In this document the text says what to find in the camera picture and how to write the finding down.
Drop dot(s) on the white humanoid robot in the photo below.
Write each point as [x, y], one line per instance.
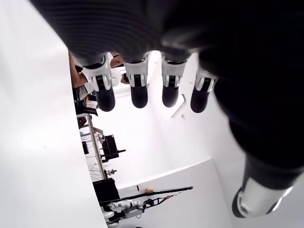
[123, 204]

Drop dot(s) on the seated person white shirt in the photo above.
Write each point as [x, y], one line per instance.
[77, 78]

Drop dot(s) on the black chair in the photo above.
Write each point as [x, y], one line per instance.
[80, 109]

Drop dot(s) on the black equipment box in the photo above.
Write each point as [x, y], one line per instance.
[105, 192]

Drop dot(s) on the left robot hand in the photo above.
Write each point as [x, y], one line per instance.
[190, 28]

